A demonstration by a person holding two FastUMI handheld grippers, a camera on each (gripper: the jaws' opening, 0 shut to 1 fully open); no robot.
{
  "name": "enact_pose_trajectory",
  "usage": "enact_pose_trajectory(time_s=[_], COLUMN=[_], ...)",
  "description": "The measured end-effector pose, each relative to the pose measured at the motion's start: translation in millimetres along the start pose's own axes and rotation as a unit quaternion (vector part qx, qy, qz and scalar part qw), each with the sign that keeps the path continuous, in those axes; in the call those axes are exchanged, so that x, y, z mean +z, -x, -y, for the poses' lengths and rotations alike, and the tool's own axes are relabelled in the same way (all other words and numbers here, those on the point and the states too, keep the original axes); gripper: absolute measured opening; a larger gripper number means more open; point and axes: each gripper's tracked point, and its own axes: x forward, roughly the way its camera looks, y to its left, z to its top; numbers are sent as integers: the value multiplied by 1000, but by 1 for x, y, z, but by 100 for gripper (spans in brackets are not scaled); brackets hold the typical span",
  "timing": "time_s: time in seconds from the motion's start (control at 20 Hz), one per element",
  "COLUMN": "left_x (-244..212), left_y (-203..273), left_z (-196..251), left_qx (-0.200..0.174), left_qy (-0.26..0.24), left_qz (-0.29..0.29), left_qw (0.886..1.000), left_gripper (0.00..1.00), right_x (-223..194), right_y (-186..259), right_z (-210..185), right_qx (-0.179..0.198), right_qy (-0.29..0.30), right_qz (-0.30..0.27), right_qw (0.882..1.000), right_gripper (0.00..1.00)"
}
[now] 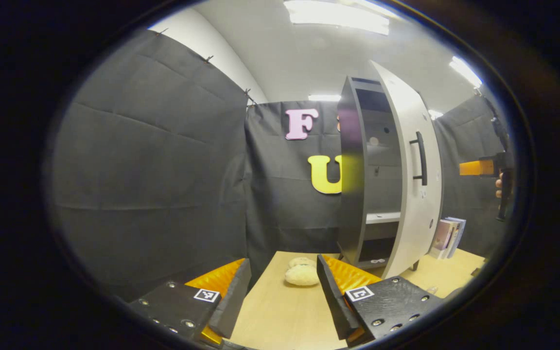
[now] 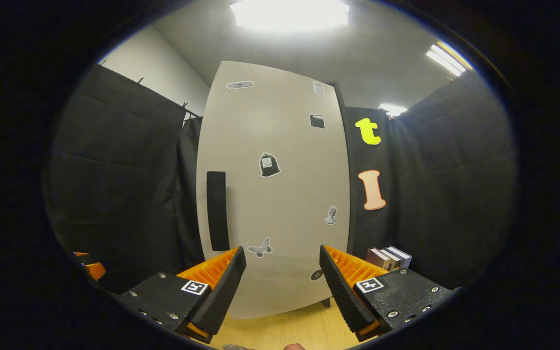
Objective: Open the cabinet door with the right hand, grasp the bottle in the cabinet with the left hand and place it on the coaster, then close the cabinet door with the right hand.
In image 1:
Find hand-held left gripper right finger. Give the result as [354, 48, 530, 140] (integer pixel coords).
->
[316, 254, 443, 347]

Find white spine book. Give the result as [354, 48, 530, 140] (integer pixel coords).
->
[443, 219, 460, 259]

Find white cabinet shelf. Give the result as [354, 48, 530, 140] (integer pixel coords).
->
[366, 211, 402, 225]

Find dark grey cabinet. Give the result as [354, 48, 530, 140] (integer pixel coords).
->
[336, 75, 419, 272]

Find black door handle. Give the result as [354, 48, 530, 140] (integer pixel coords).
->
[409, 131, 429, 187]

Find black backdrop cloth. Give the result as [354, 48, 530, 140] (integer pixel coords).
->
[47, 27, 516, 302]

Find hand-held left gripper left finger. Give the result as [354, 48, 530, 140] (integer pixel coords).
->
[129, 258, 252, 346]

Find grey cabinet door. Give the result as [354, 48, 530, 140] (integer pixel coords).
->
[368, 60, 443, 279]

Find cream plush toy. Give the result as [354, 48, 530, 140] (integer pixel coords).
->
[284, 257, 320, 286]

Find grey blue spine book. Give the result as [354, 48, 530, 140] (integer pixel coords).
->
[448, 216, 467, 259]

